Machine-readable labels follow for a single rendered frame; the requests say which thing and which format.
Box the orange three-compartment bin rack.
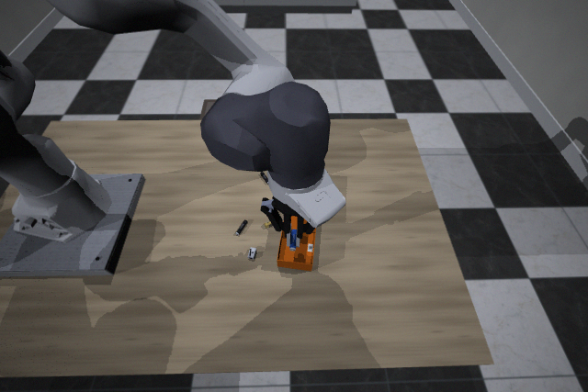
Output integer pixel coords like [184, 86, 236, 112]
[277, 216, 316, 271]

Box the blue battery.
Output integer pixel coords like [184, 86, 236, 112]
[289, 230, 297, 251]

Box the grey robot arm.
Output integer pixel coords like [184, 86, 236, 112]
[0, 0, 345, 243]

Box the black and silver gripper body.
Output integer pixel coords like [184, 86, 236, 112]
[271, 196, 299, 217]

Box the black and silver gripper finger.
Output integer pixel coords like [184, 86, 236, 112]
[296, 215, 315, 247]
[260, 197, 291, 246]

